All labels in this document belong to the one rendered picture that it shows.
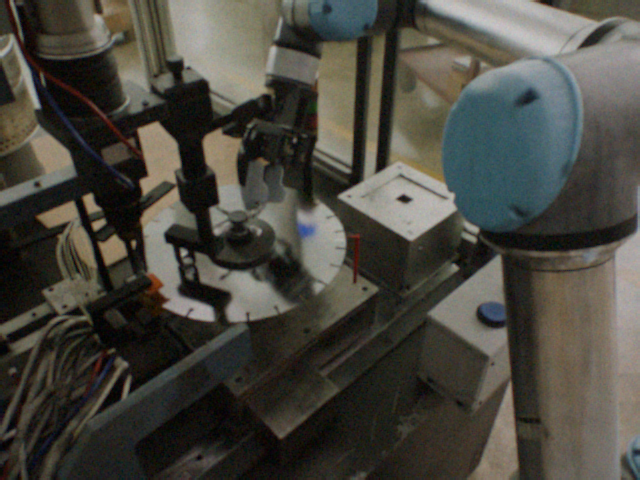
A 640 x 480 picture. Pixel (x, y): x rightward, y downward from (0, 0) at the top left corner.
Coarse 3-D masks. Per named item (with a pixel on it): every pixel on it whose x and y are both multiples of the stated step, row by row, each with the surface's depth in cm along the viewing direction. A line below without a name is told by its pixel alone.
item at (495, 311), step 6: (486, 306) 81; (492, 306) 81; (498, 306) 81; (504, 306) 81; (480, 312) 81; (486, 312) 80; (492, 312) 80; (498, 312) 80; (504, 312) 80; (486, 318) 80; (492, 318) 79; (498, 318) 79; (504, 318) 79; (498, 324) 80
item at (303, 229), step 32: (224, 192) 97; (288, 192) 97; (160, 224) 90; (192, 224) 90; (288, 224) 90; (320, 224) 90; (160, 256) 84; (288, 256) 84; (320, 256) 84; (192, 288) 79; (224, 288) 79; (256, 288) 79; (288, 288) 79; (320, 288) 78; (224, 320) 74
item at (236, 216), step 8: (216, 208) 86; (224, 208) 85; (256, 208) 85; (232, 216) 83; (240, 216) 83; (248, 216) 84; (232, 224) 82; (240, 224) 82; (248, 224) 82; (216, 232) 81; (232, 232) 84; (240, 232) 83; (256, 232) 81
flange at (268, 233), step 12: (216, 228) 88; (264, 228) 87; (228, 240) 84; (240, 240) 83; (252, 240) 85; (264, 240) 85; (228, 252) 83; (240, 252) 83; (252, 252) 83; (264, 252) 83; (228, 264) 82; (240, 264) 82
